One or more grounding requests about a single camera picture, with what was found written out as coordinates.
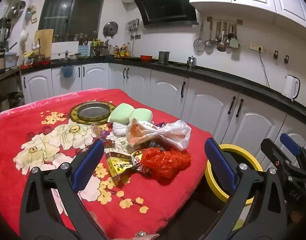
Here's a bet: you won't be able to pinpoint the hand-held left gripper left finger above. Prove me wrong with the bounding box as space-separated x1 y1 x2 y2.
20 139 109 240

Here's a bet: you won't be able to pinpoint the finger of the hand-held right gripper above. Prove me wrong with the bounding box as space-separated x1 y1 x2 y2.
280 133 304 157
260 138 298 176

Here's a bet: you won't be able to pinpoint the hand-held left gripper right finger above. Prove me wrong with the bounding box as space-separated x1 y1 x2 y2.
200 138 287 240

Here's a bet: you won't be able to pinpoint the yellow trash bin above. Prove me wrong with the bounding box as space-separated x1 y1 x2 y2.
205 144 263 205

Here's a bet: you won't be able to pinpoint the yellow cardboard box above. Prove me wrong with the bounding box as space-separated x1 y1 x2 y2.
105 152 134 181

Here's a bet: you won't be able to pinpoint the white yarn bundle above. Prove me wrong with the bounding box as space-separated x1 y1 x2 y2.
112 122 129 138

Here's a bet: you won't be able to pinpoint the red plastic bag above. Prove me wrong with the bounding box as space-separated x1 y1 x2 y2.
141 147 193 185

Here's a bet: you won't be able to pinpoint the brown snack packet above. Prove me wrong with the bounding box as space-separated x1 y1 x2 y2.
131 149 153 174

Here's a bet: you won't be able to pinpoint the white plastic bag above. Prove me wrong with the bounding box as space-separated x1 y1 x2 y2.
126 119 192 151

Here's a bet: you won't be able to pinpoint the light green cloth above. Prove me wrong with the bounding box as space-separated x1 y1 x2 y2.
108 103 153 126

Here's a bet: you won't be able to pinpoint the person's left hand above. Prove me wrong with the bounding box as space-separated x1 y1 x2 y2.
135 231 160 240

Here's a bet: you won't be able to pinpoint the round gold-rimmed metal tray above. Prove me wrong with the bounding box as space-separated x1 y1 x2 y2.
69 101 116 125

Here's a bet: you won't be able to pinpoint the person's dark pants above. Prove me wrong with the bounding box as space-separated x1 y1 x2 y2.
153 190 227 240

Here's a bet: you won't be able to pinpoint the white electric kettle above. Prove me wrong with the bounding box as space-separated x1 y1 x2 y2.
283 74 301 102

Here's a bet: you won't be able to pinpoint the white lower cabinets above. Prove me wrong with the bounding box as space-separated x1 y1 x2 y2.
21 62 306 167

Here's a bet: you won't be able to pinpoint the person's green top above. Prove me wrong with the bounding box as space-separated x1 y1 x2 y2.
233 217 244 232

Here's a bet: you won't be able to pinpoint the red floral blanket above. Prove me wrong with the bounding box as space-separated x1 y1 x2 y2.
0 88 213 240

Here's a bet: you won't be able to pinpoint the black kitchen countertop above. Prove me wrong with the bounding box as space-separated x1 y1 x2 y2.
0 56 306 123

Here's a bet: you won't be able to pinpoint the dark metal pot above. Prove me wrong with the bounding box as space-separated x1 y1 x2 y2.
8 91 25 106

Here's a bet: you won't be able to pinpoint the pile of red peppers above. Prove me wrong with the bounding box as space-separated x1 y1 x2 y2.
20 61 51 70

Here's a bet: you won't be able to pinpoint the light green spatula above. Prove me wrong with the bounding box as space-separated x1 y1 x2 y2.
229 24 240 48

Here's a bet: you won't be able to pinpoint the red ladle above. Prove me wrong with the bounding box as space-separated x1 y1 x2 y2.
217 22 227 52

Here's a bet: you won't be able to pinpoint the row of condiment bottles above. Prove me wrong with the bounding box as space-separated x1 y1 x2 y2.
90 39 132 58

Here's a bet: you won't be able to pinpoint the grey metal canister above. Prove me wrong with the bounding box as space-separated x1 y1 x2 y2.
158 51 170 64

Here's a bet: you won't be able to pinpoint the metal slotted ladle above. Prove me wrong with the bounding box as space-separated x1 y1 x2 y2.
205 19 215 48

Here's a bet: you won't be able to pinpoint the yellow packet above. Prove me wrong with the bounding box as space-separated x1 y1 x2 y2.
23 51 35 65

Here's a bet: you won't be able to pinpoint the black ladle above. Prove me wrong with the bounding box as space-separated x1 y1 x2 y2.
224 22 235 47

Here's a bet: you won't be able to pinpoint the steel ladle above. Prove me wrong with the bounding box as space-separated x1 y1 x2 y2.
214 21 223 43

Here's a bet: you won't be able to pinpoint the row of spice jars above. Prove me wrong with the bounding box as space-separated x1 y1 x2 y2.
53 31 98 43

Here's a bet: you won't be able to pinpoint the wooden cutting board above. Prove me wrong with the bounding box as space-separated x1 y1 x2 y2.
34 29 54 58

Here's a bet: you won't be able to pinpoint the light blue container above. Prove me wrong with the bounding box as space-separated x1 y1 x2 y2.
5 52 18 68

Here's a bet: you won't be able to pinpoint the chrome faucet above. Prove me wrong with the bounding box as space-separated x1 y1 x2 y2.
31 39 42 55

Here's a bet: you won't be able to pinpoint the steel pot lid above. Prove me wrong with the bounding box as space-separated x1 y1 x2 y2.
103 22 118 39

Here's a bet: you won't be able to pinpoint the white hanging ladle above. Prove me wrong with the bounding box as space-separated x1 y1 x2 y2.
19 29 29 55

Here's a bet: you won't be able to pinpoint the dark kitchen window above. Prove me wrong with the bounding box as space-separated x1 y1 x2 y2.
38 0 109 42

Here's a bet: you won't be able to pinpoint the black range hood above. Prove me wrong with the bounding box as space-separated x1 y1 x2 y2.
131 0 199 28

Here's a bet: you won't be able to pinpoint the hanging steel colander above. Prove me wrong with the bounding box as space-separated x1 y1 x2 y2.
11 1 26 16

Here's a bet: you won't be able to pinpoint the black power cable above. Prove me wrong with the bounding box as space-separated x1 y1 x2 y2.
258 50 271 88

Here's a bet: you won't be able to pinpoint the utensil hanging rail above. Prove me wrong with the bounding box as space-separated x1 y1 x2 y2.
207 17 243 26

